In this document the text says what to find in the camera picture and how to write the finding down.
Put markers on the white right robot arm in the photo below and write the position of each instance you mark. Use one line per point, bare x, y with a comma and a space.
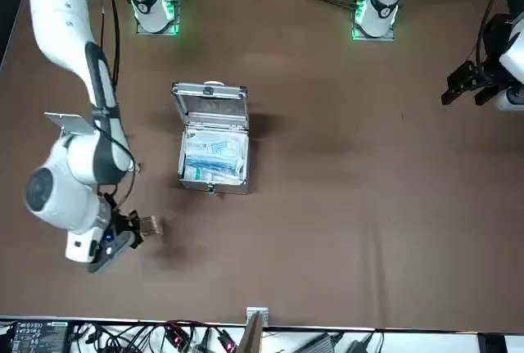
61, 21

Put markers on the aluminium medical kit case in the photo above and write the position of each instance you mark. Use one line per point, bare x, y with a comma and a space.
213, 107

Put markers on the brown cotton swabs packet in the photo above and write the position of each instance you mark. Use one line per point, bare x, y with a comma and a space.
152, 226

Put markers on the aluminium camera post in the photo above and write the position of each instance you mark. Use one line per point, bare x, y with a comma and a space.
256, 328

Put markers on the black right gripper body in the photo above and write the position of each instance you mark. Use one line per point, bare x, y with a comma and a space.
112, 248

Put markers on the black labelled power supply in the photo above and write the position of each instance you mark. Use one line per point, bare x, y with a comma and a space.
37, 336

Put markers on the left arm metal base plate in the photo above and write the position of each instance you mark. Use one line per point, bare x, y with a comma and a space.
368, 37

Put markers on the black adapter block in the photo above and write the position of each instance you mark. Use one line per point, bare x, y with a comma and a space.
491, 345

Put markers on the grey power adapter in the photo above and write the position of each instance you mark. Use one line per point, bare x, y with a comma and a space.
323, 344

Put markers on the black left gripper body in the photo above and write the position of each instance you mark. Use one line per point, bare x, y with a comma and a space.
497, 37

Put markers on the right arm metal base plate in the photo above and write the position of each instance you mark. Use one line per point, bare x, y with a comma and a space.
179, 1

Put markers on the red lit black plug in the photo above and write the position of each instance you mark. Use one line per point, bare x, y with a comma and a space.
176, 334
227, 342

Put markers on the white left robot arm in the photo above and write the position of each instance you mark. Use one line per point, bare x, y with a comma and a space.
382, 1

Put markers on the blue face mask packet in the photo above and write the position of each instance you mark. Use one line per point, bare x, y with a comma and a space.
213, 163

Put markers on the black power adapter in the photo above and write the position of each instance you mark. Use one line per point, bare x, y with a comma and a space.
362, 345

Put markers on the white bottle green label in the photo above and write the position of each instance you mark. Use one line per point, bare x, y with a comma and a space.
198, 175

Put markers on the clear packet blue print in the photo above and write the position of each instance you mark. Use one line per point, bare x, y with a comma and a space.
217, 144

